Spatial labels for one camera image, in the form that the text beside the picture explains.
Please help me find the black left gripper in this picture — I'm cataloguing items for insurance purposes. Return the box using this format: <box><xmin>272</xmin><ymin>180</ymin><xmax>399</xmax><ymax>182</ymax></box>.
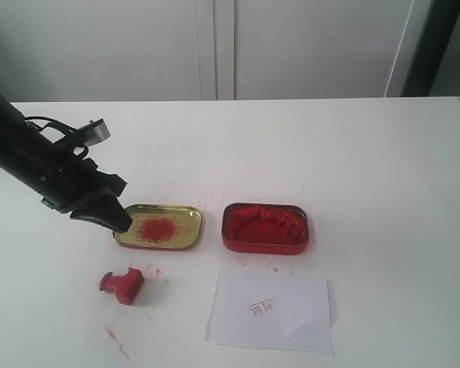
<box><xmin>0</xmin><ymin>116</ymin><xmax>133</xmax><ymax>232</ymax></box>

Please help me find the white paper sheet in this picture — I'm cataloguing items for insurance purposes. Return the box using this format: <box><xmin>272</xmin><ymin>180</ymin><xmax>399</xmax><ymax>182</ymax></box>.
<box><xmin>205</xmin><ymin>268</ymin><xmax>334</xmax><ymax>356</ymax></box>

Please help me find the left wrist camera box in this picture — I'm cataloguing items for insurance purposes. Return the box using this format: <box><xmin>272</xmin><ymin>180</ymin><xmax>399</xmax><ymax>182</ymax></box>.
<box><xmin>77</xmin><ymin>119</ymin><xmax>110</xmax><ymax>147</ymax></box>

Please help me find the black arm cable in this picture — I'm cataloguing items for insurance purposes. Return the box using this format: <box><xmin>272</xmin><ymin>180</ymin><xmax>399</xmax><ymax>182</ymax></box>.
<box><xmin>25</xmin><ymin>116</ymin><xmax>89</xmax><ymax>158</ymax></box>

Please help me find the gold tin lid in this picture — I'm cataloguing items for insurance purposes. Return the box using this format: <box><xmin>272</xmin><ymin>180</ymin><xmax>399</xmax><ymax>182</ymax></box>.
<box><xmin>113</xmin><ymin>204</ymin><xmax>203</xmax><ymax>251</ymax></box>

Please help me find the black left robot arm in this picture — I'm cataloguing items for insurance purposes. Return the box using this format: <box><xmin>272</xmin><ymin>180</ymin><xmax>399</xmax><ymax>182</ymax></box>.
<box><xmin>0</xmin><ymin>94</ymin><xmax>132</xmax><ymax>232</ymax></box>

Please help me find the red plastic stamp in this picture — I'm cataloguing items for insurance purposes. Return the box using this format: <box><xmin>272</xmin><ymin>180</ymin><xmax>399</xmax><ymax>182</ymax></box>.
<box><xmin>99</xmin><ymin>268</ymin><xmax>145</xmax><ymax>305</ymax></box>

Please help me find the red ink pad tin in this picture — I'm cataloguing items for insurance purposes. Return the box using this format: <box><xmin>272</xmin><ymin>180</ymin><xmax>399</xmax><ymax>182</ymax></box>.
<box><xmin>221</xmin><ymin>203</ymin><xmax>311</xmax><ymax>255</ymax></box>

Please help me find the white cabinet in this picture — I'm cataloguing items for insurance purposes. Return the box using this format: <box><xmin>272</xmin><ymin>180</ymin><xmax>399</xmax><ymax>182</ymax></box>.
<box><xmin>0</xmin><ymin>1</ymin><xmax>430</xmax><ymax>102</ymax></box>

